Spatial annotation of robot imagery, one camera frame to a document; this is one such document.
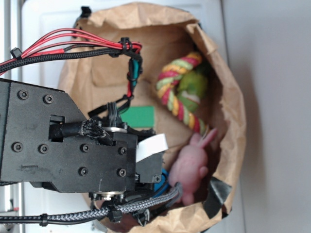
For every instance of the blue rectangular block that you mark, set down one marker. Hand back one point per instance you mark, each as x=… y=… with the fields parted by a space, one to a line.
x=162 y=186

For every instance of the multicolour braided rope toy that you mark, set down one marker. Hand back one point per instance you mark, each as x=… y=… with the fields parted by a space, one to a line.
x=167 y=84

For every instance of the pink plush bunny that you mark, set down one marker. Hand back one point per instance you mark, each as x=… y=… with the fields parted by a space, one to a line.
x=191 y=166

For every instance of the green rectangular block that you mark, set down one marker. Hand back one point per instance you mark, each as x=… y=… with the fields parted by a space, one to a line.
x=139 y=116

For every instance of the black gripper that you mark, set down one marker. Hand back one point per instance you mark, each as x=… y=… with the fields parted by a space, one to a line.
x=134 y=166

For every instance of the brown paper bag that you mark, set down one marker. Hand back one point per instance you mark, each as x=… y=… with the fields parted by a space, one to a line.
x=167 y=33

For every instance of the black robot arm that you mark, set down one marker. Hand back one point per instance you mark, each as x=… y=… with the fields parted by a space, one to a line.
x=47 y=141

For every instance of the green fuzzy ball toy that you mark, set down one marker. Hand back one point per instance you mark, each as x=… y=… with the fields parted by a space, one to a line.
x=193 y=87

